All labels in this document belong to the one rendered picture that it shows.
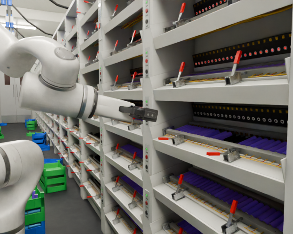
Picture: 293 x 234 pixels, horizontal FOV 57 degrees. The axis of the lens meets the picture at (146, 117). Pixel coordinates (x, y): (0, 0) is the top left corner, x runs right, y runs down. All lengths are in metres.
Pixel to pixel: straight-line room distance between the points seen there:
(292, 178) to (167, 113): 0.63
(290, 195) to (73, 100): 0.50
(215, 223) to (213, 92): 0.38
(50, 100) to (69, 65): 0.09
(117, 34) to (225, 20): 1.13
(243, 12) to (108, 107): 0.39
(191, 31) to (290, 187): 0.52
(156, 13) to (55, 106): 0.64
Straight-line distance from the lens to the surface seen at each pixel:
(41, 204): 1.65
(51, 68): 0.60
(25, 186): 0.86
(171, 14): 1.17
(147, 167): 1.16
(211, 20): 0.81
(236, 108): 0.94
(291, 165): 0.61
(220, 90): 0.75
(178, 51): 1.16
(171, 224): 1.21
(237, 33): 1.01
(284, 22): 0.89
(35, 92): 0.63
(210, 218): 0.89
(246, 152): 0.76
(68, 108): 0.64
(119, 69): 1.78
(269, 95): 0.64
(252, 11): 0.71
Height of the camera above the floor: 0.93
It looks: 5 degrees down
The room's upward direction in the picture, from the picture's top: straight up
